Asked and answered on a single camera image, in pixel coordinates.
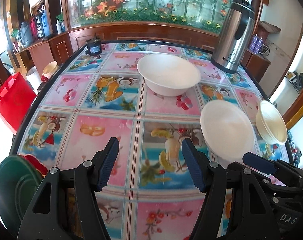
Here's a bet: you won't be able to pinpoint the red gold-rimmed glass plate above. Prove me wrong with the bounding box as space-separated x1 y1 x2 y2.
20 154 48 177

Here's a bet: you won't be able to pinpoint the dark green plastic bowl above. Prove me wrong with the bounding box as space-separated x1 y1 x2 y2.
0 155 42 237

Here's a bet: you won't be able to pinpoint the large white bowl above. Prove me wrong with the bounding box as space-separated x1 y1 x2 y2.
137 54 201 97

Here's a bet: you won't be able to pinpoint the cream ribbed paper bowl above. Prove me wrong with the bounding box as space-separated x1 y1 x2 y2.
256 100 288 145

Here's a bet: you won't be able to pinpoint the colourful fruit pattern tablecloth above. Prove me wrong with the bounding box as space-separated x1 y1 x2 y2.
16 42 291 240

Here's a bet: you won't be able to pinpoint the purple bottles on shelf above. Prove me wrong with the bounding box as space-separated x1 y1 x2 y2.
248 34 263 54

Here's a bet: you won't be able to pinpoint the cream plastic stool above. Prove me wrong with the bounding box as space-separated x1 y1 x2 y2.
42 61 59 79

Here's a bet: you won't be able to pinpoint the stainless steel thermos jug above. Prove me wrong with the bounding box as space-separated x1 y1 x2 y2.
211 0 254 74

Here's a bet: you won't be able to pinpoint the wooden cabinet under tank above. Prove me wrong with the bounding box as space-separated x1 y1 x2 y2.
49 22 218 63

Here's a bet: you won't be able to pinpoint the small black jar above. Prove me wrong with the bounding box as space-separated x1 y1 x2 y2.
85 35 103 56

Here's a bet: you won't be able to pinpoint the wooden side shelf unit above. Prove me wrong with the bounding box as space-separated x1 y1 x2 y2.
0 0 73 74

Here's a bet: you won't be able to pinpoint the grey kettle on shelf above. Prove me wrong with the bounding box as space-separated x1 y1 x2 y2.
19 22 33 47

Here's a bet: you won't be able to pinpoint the glass fish tank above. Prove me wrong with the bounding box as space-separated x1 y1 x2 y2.
67 0 233 34

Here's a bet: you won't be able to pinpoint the blue water bottle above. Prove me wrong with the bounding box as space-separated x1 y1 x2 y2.
41 10 51 37

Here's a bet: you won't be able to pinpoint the white spray bottle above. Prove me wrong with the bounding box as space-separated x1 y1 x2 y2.
56 18 65 34

